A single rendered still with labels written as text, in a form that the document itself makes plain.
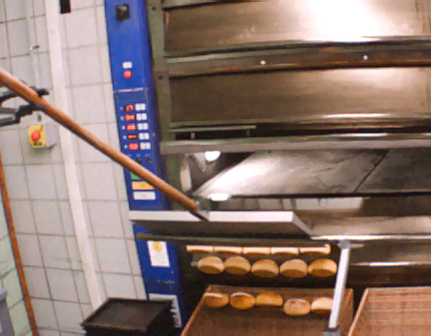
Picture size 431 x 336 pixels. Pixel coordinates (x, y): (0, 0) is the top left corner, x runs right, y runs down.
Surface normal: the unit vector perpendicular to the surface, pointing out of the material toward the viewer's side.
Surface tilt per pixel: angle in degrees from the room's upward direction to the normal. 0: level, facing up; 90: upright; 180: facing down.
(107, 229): 90
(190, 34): 70
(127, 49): 90
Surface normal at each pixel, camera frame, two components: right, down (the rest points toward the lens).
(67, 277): -0.33, 0.27
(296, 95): -0.35, -0.07
